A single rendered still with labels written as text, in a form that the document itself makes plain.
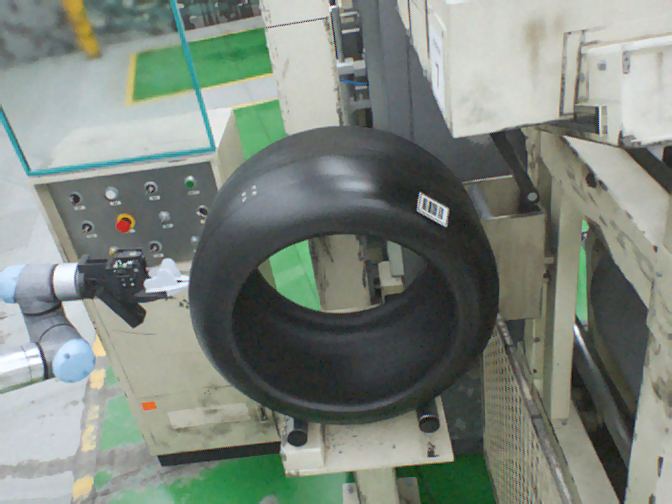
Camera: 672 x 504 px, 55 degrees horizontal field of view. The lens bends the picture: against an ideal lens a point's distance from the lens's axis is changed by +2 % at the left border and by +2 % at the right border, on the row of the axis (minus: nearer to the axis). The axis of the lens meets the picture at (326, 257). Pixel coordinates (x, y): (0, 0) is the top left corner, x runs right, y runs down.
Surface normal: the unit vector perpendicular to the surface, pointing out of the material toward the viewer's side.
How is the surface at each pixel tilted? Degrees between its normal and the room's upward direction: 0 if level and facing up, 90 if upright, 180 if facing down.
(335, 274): 90
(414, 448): 0
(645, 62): 72
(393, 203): 48
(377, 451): 0
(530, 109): 90
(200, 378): 88
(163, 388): 90
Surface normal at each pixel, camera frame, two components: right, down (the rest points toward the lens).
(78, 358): 0.61, 0.35
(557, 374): 0.00, 0.54
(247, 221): -0.45, -0.13
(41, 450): -0.15, -0.83
